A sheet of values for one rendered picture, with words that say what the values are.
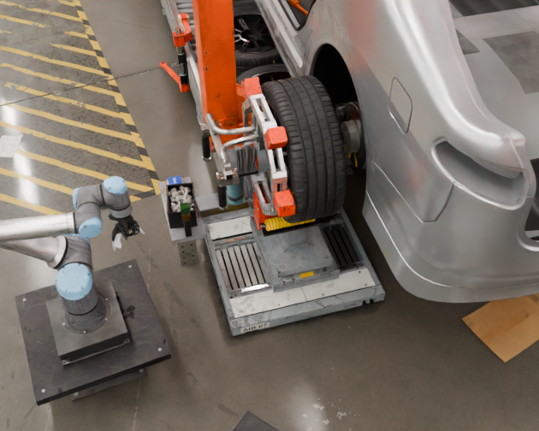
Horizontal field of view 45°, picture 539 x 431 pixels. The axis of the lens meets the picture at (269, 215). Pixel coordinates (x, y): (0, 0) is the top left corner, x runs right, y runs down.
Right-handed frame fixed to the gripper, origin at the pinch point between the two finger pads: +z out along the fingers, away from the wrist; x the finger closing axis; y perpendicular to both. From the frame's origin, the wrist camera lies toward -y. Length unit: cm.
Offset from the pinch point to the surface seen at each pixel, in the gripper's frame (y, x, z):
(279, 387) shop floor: 69, 26, 68
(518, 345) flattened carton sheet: 134, 132, 70
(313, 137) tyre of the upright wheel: 45, 72, -45
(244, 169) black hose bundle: 30, 46, -34
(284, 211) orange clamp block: 49, 51, -19
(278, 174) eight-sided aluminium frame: 41, 55, -32
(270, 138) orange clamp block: 37, 55, -48
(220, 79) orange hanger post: -26, 79, -38
